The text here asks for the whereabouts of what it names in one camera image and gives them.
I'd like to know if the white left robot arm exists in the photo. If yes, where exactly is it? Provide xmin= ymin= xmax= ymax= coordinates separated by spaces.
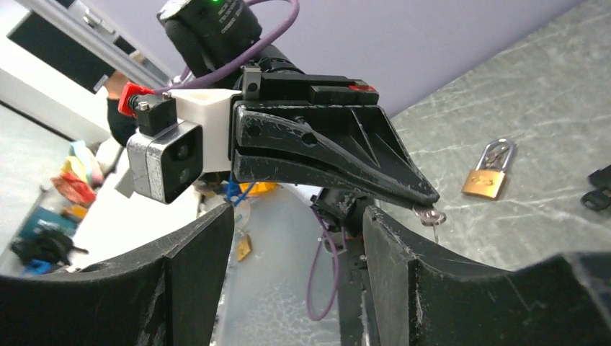
xmin=157 ymin=1 xmax=439 ymax=207

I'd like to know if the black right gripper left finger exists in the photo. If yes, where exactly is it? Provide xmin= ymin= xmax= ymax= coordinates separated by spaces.
xmin=1 ymin=204 xmax=234 ymax=345

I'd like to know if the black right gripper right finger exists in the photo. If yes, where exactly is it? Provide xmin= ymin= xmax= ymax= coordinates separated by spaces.
xmin=363 ymin=206 xmax=610 ymax=345

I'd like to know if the brass padlock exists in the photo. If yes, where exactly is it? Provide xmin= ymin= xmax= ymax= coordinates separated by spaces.
xmin=461 ymin=138 xmax=517 ymax=200

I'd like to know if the aluminium frame rail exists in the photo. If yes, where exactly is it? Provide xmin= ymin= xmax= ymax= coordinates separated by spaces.
xmin=19 ymin=1 xmax=166 ymax=89

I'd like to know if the person in black shirt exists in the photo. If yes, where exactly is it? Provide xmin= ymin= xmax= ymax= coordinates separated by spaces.
xmin=104 ymin=70 xmax=138 ymax=147

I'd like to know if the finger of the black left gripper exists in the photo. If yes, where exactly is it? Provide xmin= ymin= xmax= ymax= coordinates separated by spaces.
xmin=232 ymin=151 xmax=440 ymax=208
xmin=232 ymin=102 xmax=432 ymax=195

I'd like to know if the black Kaijing padlock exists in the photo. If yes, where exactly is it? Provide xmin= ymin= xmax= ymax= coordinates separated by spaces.
xmin=580 ymin=165 xmax=610 ymax=212

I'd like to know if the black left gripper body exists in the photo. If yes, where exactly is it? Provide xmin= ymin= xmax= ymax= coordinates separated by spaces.
xmin=238 ymin=66 xmax=379 ymax=107

